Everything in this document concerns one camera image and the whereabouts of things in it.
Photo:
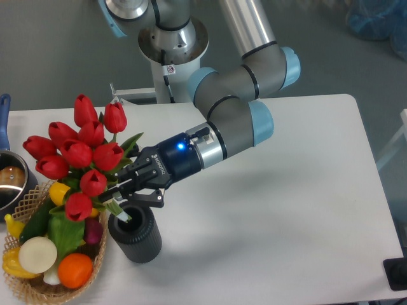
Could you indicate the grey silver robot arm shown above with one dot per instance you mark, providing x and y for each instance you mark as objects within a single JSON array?
[{"x": 235, "y": 117}]

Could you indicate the dark green cucumber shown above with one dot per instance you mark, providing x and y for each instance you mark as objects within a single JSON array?
[{"x": 38, "y": 222}]

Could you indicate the orange fruit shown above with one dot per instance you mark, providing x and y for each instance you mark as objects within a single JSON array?
[{"x": 75, "y": 270}]

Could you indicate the purple red radish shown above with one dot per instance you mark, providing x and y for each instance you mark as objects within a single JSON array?
[{"x": 93, "y": 232}]

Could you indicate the red tulip bouquet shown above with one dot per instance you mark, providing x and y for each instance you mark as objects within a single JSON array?
[{"x": 84, "y": 159}]

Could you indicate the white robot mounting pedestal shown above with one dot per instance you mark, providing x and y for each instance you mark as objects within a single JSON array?
[{"x": 173, "y": 56}]

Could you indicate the yellow squash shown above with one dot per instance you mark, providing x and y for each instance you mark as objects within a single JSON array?
[{"x": 77, "y": 206}]

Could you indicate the dark grey ribbed vase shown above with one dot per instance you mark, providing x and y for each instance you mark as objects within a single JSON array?
[{"x": 139, "y": 238}]

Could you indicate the yellow banana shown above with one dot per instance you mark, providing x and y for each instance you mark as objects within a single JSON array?
[{"x": 13, "y": 226}]

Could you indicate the white frame at right edge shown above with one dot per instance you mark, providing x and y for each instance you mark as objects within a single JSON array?
[{"x": 396, "y": 142}]

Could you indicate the green bok choy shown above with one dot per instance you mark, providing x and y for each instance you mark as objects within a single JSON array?
[{"x": 67, "y": 236}]

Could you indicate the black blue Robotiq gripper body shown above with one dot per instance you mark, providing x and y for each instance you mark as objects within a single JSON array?
[{"x": 159, "y": 166}]

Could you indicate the blue handled steel saucepan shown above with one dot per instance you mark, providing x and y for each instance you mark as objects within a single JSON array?
[{"x": 16, "y": 177}]

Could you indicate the white onion half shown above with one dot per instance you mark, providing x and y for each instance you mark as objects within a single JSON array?
[{"x": 37, "y": 255}]

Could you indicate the blue plastic bag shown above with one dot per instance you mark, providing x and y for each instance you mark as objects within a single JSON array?
[{"x": 378, "y": 21}]

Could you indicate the black device at table edge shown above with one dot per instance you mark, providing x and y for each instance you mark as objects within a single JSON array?
[{"x": 395, "y": 270}]

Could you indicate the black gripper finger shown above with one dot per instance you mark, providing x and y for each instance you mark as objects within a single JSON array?
[
  {"x": 153, "y": 200},
  {"x": 128, "y": 159}
]

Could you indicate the woven wicker basket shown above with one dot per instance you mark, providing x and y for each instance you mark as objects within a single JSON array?
[{"x": 36, "y": 291}]

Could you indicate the yellow bell pepper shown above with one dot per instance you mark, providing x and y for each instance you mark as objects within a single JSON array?
[{"x": 12, "y": 266}]

